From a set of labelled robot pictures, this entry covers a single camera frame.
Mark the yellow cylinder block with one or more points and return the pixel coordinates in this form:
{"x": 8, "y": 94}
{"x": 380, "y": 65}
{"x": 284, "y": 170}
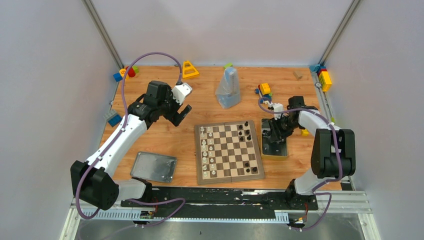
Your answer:
{"x": 124, "y": 74}

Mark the blue cube block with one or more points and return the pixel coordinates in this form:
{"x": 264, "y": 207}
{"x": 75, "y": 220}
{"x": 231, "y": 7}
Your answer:
{"x": 117, "y": 77}

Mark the red cylinder block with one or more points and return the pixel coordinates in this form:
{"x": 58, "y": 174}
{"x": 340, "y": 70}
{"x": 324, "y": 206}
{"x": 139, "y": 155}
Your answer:
{"x": 131, "y": 71}

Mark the silver tin lid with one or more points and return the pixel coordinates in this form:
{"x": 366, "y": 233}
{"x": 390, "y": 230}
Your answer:
{"x": 154, "y": 167}

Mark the blue lego brick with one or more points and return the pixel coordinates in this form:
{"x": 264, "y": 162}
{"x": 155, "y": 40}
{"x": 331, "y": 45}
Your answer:
{"x": 114, "y": 120}

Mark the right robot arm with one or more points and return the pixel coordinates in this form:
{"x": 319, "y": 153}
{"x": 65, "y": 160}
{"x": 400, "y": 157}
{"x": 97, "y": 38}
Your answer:
{"x": 333, "y": 152}

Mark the green block behind bag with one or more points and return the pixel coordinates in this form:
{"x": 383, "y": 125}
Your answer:
{"x": 228, "y": 65}

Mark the grey lego brick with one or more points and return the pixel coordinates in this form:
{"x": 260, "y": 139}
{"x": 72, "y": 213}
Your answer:
{"x": 110, "y": 114}

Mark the silver metal tin box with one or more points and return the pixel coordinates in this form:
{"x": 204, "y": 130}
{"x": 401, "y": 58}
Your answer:
{"x": 276, "y": 150}

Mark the small yellow block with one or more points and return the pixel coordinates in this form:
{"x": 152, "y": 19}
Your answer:
{"x": 304, "y": 132}

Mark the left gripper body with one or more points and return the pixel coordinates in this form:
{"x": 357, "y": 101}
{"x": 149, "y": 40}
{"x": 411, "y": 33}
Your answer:
{"x": 174, "y": 110}

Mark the stacked coloured bricks corner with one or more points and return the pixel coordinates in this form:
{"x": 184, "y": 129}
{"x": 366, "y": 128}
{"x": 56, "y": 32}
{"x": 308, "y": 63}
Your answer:
{"x": 323, "y": 76}

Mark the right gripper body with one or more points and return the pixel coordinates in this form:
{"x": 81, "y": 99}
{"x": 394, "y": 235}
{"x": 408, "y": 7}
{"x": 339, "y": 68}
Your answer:
{"x": 282, "y": 127}

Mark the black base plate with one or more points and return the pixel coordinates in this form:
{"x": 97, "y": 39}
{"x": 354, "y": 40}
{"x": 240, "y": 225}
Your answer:
{"x": 275, "y": 199}

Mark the small wooden block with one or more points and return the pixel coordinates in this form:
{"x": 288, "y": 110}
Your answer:
{"x": 298, "y": 75}

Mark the wooden chess board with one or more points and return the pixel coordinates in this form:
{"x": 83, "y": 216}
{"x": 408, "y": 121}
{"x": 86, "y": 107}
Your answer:
{"x": 227, "y": 152}

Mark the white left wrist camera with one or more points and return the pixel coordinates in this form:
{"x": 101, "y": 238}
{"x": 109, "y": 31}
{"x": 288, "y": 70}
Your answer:
{"x": 181, "y": 92}

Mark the toy car blocks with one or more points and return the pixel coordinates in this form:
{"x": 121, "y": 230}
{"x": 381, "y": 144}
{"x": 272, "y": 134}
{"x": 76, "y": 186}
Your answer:
{"x": 264, "y": 92}

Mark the clear bubble wrap bag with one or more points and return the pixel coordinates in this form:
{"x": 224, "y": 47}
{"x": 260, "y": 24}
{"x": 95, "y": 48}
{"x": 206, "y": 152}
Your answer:
{"x": 228, "y": 93}

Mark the yellow trapezoid toy block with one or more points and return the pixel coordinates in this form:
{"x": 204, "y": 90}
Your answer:
{"x": 189, "y": 71}

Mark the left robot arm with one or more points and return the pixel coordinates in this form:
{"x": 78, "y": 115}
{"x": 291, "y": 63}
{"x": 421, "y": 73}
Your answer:
{"x": 92, "y": 179}

